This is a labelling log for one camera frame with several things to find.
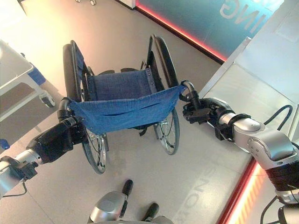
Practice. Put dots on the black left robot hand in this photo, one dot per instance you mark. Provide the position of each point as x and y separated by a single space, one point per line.
56 142

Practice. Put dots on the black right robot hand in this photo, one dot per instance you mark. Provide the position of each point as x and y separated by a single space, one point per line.
202 109

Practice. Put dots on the blue fabric wheelchair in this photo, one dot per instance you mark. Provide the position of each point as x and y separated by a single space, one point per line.
130 109

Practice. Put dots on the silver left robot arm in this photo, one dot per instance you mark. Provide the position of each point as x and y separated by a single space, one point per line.
16 166

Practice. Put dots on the white hospital bed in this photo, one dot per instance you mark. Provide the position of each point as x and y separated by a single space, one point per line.
21 77

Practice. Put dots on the small blue object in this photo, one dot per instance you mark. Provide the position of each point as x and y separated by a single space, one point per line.
4 143

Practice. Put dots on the white glass-top counter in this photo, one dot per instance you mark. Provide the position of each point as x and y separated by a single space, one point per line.
252 77

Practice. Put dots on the silver robot legs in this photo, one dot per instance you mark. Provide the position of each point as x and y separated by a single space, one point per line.
126 205

